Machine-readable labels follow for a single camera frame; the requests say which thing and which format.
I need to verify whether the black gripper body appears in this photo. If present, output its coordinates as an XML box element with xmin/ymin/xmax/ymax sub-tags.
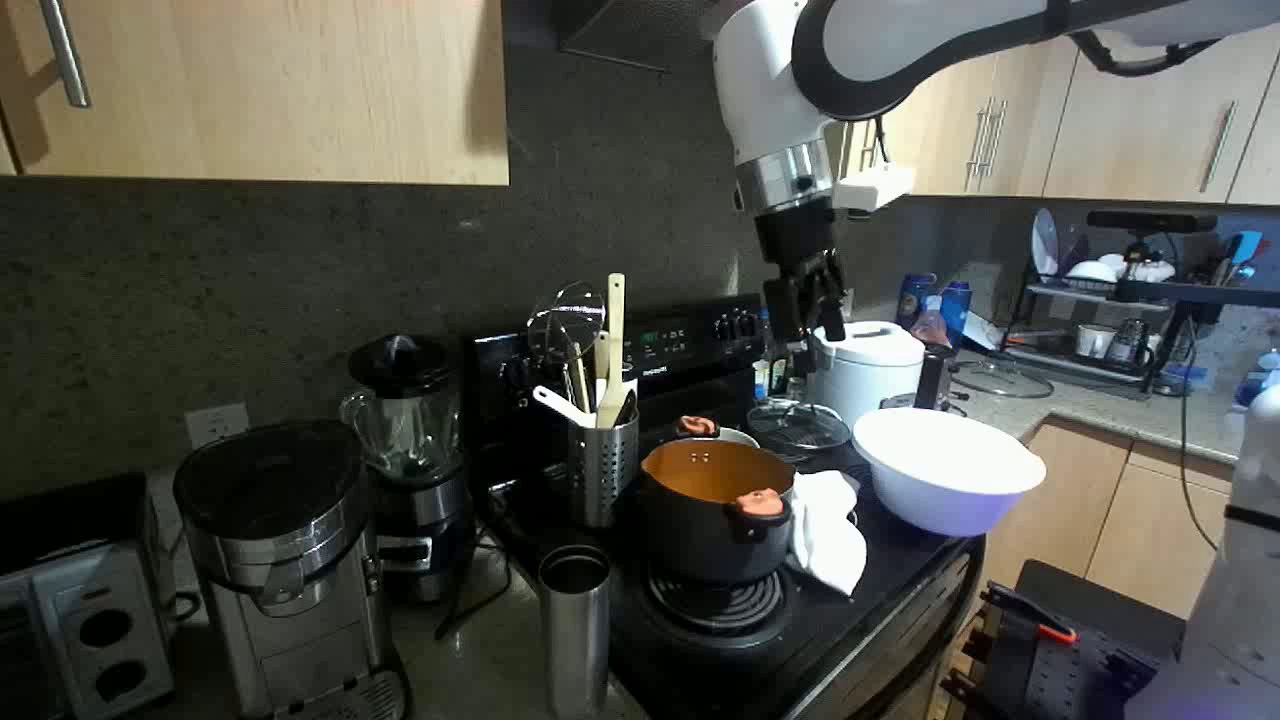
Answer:
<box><xmin>753</xmin><ymin>201</ymin><xmax>848</xmax><ymax>300</ymax></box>

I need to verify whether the glass pot lid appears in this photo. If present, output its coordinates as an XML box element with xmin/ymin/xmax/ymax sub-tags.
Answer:
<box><xmin>742</xmin><ymin>392</ymin><xmax>857</xmax><ymax>462</ymax></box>

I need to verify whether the white rice cooker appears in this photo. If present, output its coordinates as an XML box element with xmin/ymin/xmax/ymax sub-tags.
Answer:
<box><xmin>803</xmin><ymin>315</ymin><xmax>927</xmax><ymax>430</ymax></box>

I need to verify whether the wooden spatula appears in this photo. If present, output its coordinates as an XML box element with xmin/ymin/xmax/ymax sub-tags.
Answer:
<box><xmin>589</xmin><ymin>269</ymin><xmax>632</xmax><ymax>431</ymax></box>

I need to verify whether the large white bowl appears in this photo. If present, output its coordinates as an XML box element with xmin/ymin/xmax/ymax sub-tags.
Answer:
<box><xmin>848</xmin><ymin>405</ymin><xmax>1050</xmax><ymax>544</ymax></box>

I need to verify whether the white dish cloth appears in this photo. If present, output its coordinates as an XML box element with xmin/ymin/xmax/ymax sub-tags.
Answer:
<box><xmin>783</xmin><ymin>465</ymin><xmax>870</xmax><ymax>601</ymax></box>

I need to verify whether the white plastic spoon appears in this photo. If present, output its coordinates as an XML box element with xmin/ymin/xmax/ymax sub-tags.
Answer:
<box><xmin>528</xmin><ymin>382</ymin><xmax>603</xmax><ymax>437</ymax></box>

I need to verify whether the dark range hood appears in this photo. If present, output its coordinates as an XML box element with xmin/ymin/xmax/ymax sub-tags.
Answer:
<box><xmin>549</xmin><ymin>0</ymin><xmax>734</xmax><ymax>74</ymax></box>

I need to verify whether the black dish rack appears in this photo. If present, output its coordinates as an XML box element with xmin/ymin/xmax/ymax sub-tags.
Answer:
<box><xmin>999</xmin><ymin>207</ymin><xmax>1280</xmax><ymax>401</ymax></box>

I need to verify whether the black electric stove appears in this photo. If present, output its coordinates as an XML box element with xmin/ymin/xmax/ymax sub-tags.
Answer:
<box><xmin>458</xmin><ymin>291</ymin><xmax>991</xmax><ymax>720</ymax></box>

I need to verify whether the light wood base cabinet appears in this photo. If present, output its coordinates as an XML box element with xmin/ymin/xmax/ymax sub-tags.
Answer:
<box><xmin>979</xmin><ymin>417</ymin><xmax>1241</xmax><ymax>625</ymax></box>

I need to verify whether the light wood cabinet row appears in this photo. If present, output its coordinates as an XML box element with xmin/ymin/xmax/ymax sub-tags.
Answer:
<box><xmin>838</xmin><ymin>24</ymin><xmax>1280</xmax><ymax>213</ymax></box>

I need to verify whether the stainless steel tumbler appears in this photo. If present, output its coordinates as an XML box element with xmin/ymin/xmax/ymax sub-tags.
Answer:
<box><xmin>530</xmin><ymin>541</ymin><xmax>621</xmax><ymax>720</ymax></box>

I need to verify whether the black blender with glass jar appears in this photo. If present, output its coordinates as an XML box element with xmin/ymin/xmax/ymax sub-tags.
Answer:
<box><xmin>335</xmin><ymin>329</ymin><xmax>482</xmax><ymax>609</ymax></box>

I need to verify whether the steel coffee maker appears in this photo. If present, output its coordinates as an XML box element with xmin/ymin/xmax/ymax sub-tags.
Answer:
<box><xmin>166</xmin><ymin>417</ymin><xmax>412</xmax><ymax>720</ymax></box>

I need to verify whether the black pot with orange handles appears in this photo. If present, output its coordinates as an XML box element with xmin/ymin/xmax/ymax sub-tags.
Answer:
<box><xmin>623</xmin><ymin>412</ymin><xmax>803</xmax><ymax>591</ymax></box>

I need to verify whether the black hanging cable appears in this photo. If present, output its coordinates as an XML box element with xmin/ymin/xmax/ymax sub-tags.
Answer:
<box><xmin>1167</xmin><ymin>376</ymin><xmax>1232</xmax><ymax>562</ymax></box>

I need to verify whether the light wood wall cabinet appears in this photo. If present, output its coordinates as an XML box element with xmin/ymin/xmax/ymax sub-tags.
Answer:
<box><xmin>0</xmin><ymin>0</ymin><xmax>513</xmax><ymax>189</ymax></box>

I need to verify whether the white wall outlet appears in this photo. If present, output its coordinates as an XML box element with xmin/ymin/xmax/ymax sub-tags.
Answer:
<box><xmin>178</xmin><ymin>401</ymin><xmax>254</xmax><ymax>454</ymax></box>

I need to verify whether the metal cabinet door handle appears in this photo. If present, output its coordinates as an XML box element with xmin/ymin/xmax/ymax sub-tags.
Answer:
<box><xmin>32</xmin><ymin>0</ymin><xmax>94</xmax><ymax>114</ymax></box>

